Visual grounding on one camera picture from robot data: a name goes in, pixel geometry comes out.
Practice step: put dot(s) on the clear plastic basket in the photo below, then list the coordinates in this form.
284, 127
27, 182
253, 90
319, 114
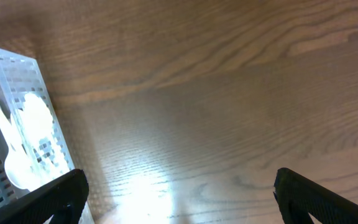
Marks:
20, 75

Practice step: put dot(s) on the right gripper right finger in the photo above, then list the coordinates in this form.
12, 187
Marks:
299, 199

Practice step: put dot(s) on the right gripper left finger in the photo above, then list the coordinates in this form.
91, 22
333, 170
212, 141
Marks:
59, 201

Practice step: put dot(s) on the white spoon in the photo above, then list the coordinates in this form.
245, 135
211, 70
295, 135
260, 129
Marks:
17, 165
38, 127

